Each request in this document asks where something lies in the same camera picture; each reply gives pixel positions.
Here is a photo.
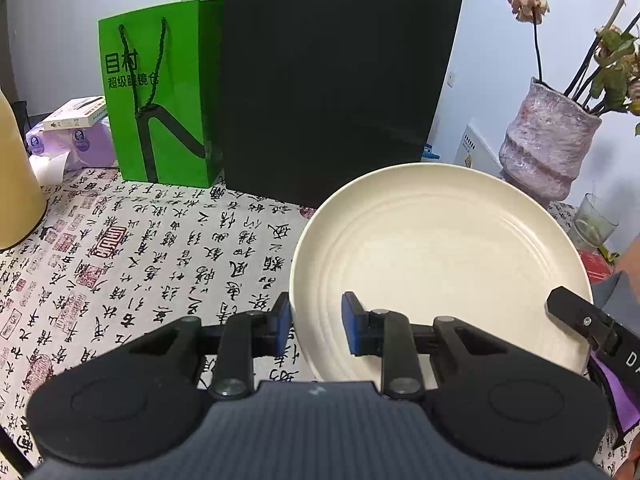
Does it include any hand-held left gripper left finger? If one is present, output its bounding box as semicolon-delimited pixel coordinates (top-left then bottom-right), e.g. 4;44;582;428
117;292;293;401

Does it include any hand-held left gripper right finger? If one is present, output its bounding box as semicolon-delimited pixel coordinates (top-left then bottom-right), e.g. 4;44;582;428
341;291;521;402

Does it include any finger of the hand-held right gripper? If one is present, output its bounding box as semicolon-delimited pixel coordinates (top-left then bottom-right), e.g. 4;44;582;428
546;286;640;376

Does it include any large cream plate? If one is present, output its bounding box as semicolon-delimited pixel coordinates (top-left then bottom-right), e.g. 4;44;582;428
289;162;595;383

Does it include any red black box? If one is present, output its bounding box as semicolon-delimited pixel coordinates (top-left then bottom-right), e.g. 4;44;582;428
577;250;618;286

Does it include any grey purple pouch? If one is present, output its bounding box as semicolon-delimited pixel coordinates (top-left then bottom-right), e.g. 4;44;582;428
587;270;640;436

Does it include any glass cup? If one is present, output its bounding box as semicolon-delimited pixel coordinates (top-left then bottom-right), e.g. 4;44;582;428
567;192;619;256

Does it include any calligraphy print tablecloth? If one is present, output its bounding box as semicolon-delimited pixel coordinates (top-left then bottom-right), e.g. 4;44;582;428
0;167;640;480

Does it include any pink ceramic vase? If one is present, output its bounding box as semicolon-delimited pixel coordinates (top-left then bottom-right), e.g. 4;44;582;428
498;77;603;206

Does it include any white appliance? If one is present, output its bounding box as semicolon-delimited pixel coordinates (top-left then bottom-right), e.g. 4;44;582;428
460;119;503;173

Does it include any black paper bag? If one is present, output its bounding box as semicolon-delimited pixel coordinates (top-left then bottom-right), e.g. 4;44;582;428
217;0;467;209

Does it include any green paper bag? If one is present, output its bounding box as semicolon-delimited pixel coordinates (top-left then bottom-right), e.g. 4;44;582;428
97;0;226;188

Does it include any purple tissue pack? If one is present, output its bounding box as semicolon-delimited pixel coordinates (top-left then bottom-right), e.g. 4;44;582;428
25;112;121;183

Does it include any flat white box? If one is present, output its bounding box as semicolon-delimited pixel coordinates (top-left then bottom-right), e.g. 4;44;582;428
41;95;108;131

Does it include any yellow thermos jug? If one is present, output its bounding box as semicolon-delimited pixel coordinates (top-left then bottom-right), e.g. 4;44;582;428
0;87;48;251

